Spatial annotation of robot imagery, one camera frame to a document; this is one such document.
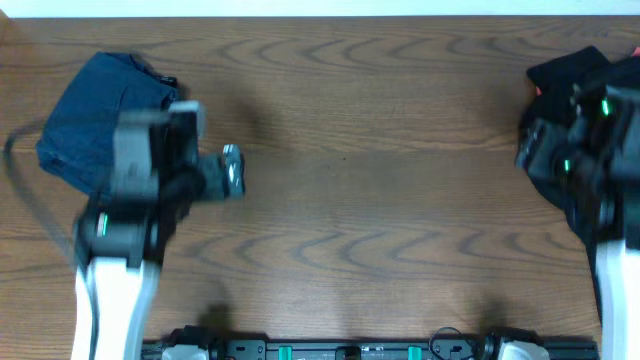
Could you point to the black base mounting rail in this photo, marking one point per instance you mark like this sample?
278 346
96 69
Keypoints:
445 344

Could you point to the black printed folded garment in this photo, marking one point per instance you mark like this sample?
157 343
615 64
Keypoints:
141 64

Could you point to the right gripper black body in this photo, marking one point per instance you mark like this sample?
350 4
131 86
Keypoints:
555 158

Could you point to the black garment in pile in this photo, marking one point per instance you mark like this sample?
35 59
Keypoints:
557 82

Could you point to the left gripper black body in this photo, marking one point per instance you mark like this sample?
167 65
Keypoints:
212 189

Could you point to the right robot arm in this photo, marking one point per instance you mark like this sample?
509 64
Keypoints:
593 158

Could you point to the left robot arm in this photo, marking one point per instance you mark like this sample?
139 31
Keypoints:
121 241

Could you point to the blue denim shorts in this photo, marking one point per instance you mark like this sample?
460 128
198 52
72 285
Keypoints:
77 140

